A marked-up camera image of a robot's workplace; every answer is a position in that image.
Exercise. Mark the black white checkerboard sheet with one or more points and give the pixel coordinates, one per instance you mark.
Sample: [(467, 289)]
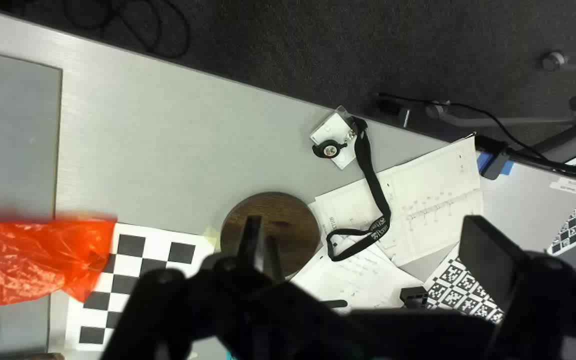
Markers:
[(141, 267)]

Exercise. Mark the tag marker paper sheet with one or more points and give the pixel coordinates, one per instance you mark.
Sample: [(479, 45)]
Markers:
[(460, 291)]

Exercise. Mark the grey tag marker board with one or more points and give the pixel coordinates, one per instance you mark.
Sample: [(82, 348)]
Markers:
[(535, 207)]

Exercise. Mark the grey flat board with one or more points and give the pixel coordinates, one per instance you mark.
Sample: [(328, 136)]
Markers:
[(8, 133)]

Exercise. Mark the orange plastic bag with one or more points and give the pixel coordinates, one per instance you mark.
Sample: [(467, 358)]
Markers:
[(28, 257)]

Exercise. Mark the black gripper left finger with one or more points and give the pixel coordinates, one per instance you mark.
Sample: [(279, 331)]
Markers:
[(250, 240)]

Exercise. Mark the white paper sheets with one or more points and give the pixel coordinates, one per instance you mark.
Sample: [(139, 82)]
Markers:
[(429, 201)]

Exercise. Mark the black pole stand wooden base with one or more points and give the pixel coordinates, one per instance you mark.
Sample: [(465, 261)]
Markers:
[(281, 220)]

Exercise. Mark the blue tape piece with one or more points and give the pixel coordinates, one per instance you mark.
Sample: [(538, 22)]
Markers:
[(488, 164)]

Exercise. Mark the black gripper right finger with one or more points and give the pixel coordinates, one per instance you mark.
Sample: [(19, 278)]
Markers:
[(494, 267)]

